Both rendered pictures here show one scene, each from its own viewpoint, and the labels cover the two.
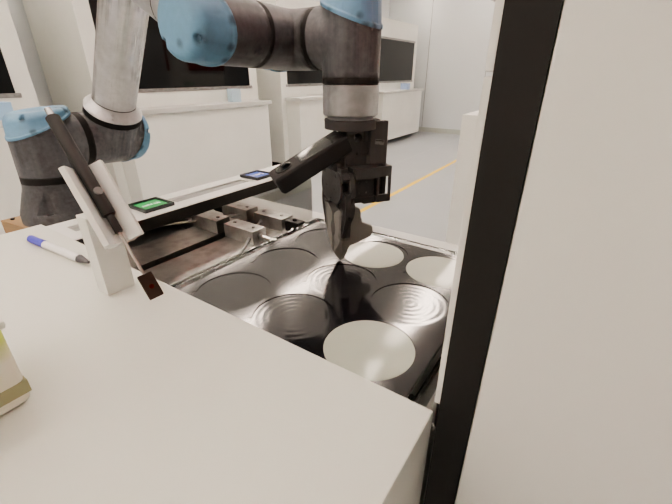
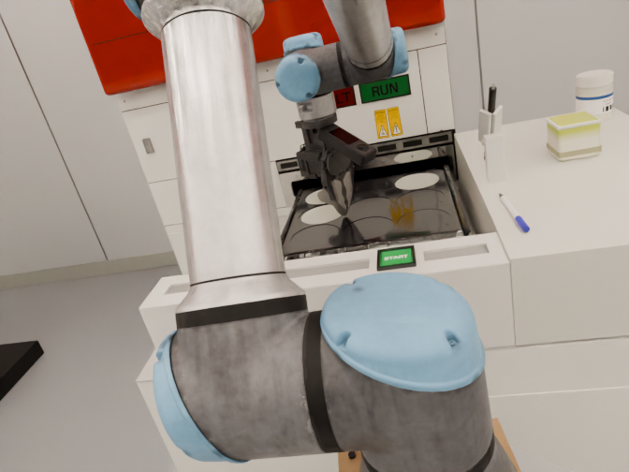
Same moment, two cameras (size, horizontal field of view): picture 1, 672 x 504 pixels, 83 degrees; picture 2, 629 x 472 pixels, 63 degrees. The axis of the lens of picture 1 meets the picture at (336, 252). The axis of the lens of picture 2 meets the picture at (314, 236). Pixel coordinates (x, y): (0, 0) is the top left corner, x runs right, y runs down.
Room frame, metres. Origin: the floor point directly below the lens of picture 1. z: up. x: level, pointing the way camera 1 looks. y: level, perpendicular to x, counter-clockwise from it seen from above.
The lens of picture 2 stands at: (0.98, 0.90, 1.33)
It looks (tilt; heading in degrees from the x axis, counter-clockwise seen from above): 24 degrees down; 249
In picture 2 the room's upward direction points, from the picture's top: 14 degrees counter-clockwise
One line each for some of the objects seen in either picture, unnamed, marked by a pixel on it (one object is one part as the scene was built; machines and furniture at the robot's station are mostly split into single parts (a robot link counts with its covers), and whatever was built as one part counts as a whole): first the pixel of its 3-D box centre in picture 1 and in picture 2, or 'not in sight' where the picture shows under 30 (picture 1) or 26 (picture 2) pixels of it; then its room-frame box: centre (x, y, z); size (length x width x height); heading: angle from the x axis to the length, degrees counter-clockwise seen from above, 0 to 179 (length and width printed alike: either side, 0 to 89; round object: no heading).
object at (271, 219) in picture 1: (273, 219); not in sight; (0.75, 0.13, 0.89); 0.08 x 0.03 x 0.03; 56
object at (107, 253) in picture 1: (109, 233); (491, 141); (0.34, 0.22, 1.03); 0.06 x 0.04 x 0.13; 56
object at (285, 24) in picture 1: (282, 39); (309, 73); (0.59, 0.07, 1.21); 0.11 x 0.11 x 0.08; 56
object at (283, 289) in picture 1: (341, 281); (369, 207); (0.48, -0.01, 0.90); 0.34 x 0.34 x 0.01; 56
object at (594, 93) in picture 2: not in sight; (593, 95); (-0.01, 0.15, 1.01); 0.07 x 0.07 x 0.10
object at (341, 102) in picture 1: (349, 102); (315, 107); (0.55, -0.02, 1.14); 0.08 x 0.08 x 0.05
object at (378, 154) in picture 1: (354, 162); (322, 146); (0.55, -0.03, 1.06); 0.09 x 0.08 x 0.12; 113
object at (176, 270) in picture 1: (214, 259); not in sight; (0.62, 0.22, 0.87); 0.36 x 0.08 x 0.03; 146
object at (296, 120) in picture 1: (307, 86); not in sight; (5.97, 0.41, 1.00); 1.80 x 1.08 x 2.00; 146
